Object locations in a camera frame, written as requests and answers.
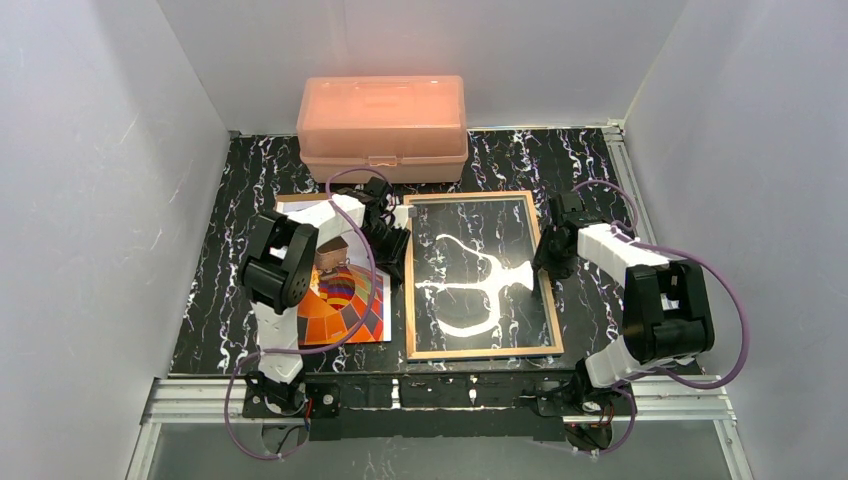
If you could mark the translucent pink plastic storage box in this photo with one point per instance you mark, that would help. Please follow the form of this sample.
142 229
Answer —
412 129

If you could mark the aluminium right side rail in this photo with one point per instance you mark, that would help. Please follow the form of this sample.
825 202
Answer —
614 139

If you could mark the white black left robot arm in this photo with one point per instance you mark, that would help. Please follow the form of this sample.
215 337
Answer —
280 252

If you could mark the blue wooden picture frame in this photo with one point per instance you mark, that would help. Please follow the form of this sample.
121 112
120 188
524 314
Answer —
407 285

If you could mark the aluminium front mounting rail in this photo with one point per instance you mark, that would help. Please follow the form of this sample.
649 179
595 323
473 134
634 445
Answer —
214 401

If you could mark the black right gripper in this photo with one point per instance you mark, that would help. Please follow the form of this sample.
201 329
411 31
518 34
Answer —
552 252

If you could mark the brown cardboard backing board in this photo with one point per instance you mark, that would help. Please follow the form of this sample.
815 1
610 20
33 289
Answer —
310 197

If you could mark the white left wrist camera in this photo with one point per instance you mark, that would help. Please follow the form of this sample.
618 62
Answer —
402 215

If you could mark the hot air balloon photo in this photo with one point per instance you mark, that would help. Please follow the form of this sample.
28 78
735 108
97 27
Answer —
342 290

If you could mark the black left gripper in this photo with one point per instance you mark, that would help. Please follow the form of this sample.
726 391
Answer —
392 240

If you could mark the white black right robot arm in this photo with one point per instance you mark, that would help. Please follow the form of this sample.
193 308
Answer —
666 314

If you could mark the clear acrylic frame sheet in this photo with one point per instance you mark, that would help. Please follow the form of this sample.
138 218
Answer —
474 278

